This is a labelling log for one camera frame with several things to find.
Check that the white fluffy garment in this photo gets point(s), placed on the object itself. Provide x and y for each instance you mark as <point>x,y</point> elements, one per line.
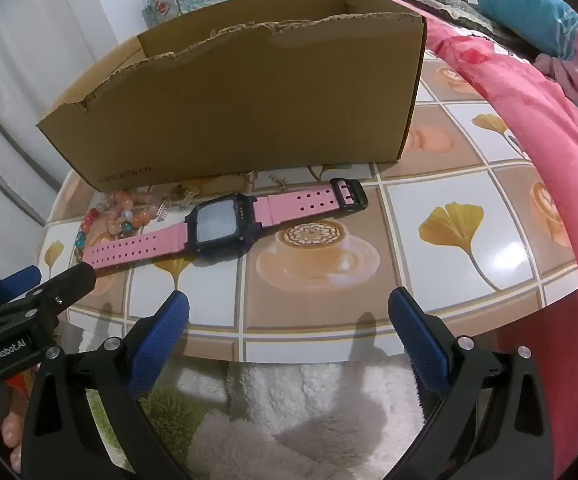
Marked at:
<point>294,410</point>

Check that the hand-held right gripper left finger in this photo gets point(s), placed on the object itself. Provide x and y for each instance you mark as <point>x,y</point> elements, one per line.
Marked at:
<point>161,340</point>

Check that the grey fringed pillow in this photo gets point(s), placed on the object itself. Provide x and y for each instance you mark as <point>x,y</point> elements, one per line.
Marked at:
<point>449,10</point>

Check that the gold butterfly charm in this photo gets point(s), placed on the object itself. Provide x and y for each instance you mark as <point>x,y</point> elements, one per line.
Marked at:
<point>279,181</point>

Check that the person's left hand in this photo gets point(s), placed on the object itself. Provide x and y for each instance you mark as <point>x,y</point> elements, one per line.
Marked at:
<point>11,430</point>

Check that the grey patchwork cloth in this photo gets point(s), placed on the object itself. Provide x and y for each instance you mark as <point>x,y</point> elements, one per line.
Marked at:
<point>161,5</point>

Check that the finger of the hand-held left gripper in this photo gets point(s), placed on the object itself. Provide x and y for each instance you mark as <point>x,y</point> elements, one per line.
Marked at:
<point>19,282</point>
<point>74,280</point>

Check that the white curtain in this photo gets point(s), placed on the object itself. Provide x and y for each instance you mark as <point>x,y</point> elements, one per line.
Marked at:
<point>9,110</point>

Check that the black smart watch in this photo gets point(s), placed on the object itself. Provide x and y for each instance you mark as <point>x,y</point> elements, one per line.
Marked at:
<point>219,222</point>

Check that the tile-patterned tablecloth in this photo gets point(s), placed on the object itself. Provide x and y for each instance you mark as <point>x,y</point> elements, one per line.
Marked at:
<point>419,185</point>

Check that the brown cardboard box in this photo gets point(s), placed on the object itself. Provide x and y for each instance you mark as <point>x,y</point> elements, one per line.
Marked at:
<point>244,110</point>

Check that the pink printed blanket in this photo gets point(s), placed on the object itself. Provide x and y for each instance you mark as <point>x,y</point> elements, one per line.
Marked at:
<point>544,125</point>

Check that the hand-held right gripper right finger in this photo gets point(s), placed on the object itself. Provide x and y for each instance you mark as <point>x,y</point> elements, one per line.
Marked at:
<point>419,340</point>

